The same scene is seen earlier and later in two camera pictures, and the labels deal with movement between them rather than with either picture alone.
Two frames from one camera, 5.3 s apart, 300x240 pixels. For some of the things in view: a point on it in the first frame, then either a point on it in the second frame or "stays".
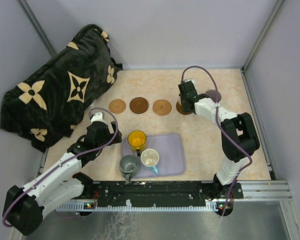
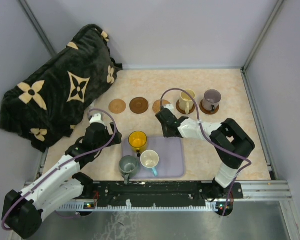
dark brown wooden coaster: x=139 y=105 stays
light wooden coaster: x=117 y=106 stays
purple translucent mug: x=212 y=94 stays
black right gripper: x=183 y=107 -> x=165 y=134
